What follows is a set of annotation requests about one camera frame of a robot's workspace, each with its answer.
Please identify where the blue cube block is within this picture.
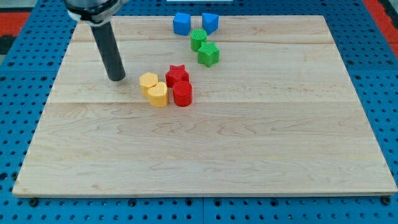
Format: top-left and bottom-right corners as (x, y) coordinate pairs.
(173, 12), (191, 35)

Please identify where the green star block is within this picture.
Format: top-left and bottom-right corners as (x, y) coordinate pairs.
(197, 42), (220, 67)

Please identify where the blue triangle block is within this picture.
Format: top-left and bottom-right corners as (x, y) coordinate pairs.
(202, 13), (219, 35)

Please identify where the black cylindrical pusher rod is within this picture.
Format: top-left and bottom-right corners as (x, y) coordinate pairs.
(91, 22), (126, 82)

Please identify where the yellow hexagon block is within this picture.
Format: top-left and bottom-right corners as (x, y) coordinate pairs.
(139, 72), (159, 98)

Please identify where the green circle block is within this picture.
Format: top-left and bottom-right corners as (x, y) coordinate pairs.
(190, 29), (207, 52)

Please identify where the yellow heart block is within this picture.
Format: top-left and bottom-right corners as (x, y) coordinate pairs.
(147, 82), (169, 108)

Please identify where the red circle block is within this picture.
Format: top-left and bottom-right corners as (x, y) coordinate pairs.
(172, 81), (193, 107)

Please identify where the wooden board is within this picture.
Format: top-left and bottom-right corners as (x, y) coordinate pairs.
(13, 16), (397, 198)

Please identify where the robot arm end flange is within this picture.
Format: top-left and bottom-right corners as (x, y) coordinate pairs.
(64, 0), (129, 26)

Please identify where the red star block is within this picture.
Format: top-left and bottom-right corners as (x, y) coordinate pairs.
(165, 65), (189, 88)

